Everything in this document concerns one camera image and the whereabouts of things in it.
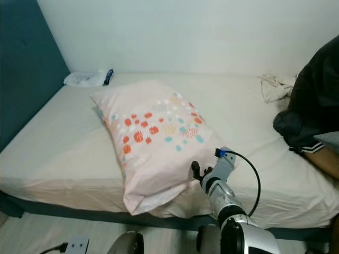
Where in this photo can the teal padded headboard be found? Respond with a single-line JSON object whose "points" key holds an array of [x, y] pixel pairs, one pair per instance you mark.
{"points": [[29, 58]]}

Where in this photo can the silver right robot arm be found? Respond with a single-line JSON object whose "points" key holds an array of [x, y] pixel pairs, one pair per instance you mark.
{"points": [[230, 206]]}

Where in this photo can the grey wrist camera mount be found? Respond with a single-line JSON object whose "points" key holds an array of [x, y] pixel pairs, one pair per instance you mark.
{"points": [[77, 246], [225, 163]]}

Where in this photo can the small dark blue item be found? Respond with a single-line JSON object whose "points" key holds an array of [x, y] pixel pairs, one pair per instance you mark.
{"points": [[109, 76]]}

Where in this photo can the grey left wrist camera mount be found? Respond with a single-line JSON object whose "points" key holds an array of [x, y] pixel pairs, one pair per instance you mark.
{"points": [[77, 246]]}

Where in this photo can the grey flat object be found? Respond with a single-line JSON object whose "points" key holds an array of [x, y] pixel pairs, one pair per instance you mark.
{"points": [[328, 142]]}

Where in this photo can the clear white plastic bag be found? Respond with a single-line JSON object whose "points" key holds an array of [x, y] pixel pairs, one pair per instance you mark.
{"points": [[82, 79]]}

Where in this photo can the mattress with white sheet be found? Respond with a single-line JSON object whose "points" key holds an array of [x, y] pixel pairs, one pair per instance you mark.
{"points": [[53, 148]]}

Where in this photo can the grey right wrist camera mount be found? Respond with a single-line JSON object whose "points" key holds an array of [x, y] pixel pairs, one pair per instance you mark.
{"points": [[225, 163]]}

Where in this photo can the pink pillow with coloured dots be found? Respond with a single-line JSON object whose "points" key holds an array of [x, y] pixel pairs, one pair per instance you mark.
{"points": [[159, 132]]}

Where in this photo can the person in black clothes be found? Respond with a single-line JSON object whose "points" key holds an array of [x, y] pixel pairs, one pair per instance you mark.
{"points": [[315, 90]]}

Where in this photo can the grey left robot leg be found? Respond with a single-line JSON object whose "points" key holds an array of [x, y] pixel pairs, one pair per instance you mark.
{"points": [[127, 243]]}

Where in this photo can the teal bed frame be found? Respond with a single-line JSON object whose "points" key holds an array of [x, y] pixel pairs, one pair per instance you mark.
{"points": [[63, 210]]}

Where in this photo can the crumpled beige cloth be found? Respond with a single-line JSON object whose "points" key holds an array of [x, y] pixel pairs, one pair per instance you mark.
{"points": [[275, 87]]}

